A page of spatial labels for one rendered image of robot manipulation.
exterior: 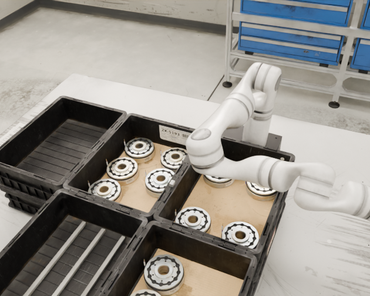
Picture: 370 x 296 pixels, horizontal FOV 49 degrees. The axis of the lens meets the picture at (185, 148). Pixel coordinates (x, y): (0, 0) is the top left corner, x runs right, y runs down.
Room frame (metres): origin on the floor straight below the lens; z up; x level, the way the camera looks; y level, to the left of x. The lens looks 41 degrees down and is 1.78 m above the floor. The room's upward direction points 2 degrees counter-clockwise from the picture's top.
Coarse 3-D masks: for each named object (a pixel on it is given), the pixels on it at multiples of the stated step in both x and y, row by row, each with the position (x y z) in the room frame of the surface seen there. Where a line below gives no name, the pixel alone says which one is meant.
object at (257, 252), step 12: (252, 144) 0.98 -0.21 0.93; (288, 156) 0.92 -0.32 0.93; (180, 180) 0.84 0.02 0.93; (168, 192) 0.79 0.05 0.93; (276, 204) 0.73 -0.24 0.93; (156, 216) 0.71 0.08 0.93; (180, 228) 0.66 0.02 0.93; (192, 228) 0.66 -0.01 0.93; (264, 228) 0.65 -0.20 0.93; (216, 240) 0.62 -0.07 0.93; (264, 240) 0.61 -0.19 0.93; (252, 252) 0.58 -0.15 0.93
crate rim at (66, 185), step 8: (152, 120) 1.13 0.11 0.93; (160, 120) 1.13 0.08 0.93; (184, 128) 1.08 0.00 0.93; (192, 128) 1.08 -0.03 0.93; (112, 136) 1.06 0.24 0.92; (104, 144) 1.02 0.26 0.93; (96, 152) 0.98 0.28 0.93; (88, 160) 0.94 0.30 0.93; (184, 160) 0.92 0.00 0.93; (80, 168) 0.92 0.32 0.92; (72, 176) 0.87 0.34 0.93; (176, 176) 0.85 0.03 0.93; (64, 184) 0.84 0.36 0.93; (168, 184) 0.82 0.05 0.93; (80, 192) 0.81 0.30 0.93; (104, 200) 0.77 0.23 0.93; (160, 200) 0.77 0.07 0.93; (128, 208) 0.74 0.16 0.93; (152, 208) 0.73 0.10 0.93; (144, 216) 0.71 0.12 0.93; (152, 216) 0.71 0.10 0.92
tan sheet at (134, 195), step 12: (156, 144) 1.12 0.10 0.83; (120, 156) 1.07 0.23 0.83; (156, 156) 1.06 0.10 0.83; (144, 168) 1.00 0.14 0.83; (156, 168) 1.00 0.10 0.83; (144, 180) 0.94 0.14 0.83; (132, 192) 0.89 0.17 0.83; (144, 192) 0.89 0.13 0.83; (132, 204) 0.84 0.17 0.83; (144, 204) 0.84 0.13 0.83
